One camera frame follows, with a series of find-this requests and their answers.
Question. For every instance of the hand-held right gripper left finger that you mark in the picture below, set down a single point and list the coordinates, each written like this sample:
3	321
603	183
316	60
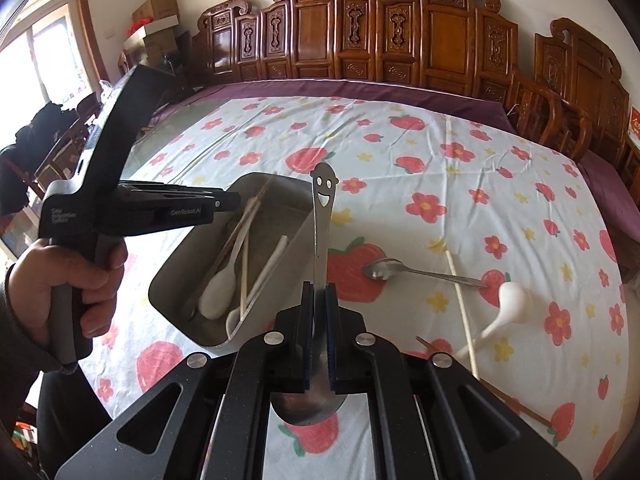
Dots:
306	340

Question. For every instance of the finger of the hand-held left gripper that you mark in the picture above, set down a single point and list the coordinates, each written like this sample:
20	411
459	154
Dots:
185	214
170	189

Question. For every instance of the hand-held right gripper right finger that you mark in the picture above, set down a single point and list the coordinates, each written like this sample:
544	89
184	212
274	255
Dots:
334	345

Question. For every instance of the beige plastic spoon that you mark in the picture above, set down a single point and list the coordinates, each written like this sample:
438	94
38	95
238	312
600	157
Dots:
217	290

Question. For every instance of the beige plastic fork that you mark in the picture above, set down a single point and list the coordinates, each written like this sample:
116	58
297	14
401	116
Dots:
270	265

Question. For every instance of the rectangular metal tray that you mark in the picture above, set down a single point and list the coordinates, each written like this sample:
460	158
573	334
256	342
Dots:
280	220

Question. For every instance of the person's left forearm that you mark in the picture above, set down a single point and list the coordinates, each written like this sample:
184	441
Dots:
12	385

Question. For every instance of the person's left hand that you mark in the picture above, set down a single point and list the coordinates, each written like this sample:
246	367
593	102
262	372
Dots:
30	290

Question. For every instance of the wooden chair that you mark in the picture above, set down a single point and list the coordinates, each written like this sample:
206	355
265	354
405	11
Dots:
65	145

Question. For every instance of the dark clothes pile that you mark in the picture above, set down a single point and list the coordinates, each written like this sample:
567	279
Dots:
30	135

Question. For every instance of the plain metal spoon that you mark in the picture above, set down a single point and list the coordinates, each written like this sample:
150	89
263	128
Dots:
382	270

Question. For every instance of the wooden framed glass door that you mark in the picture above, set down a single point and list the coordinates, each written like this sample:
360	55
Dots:
45	35

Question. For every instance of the stack of cardboard boxes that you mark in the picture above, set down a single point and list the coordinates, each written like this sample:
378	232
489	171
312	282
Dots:
150	27

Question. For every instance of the brown cardboard box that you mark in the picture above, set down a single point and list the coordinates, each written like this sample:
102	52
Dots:
157	5

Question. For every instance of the floral strawberry tablecloth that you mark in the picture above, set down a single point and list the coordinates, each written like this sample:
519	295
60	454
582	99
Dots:
400	185

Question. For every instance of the white ceramic spoon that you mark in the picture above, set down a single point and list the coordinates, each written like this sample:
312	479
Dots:
512	302

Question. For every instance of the purple sofa cushion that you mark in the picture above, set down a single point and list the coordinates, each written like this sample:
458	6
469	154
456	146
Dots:
350	90

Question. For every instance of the person's dark clothing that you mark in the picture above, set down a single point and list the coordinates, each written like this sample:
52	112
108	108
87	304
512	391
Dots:
70	420

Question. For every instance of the carved wooden sofa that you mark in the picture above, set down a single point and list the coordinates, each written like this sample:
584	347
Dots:
350	25

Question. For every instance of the purple armchair cushion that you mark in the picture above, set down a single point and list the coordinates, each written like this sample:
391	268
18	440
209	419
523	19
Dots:
610	180

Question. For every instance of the carved wooden armchair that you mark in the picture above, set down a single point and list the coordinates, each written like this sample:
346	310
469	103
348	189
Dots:
585	80

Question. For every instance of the red gift box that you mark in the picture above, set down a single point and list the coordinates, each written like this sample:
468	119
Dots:
635	122

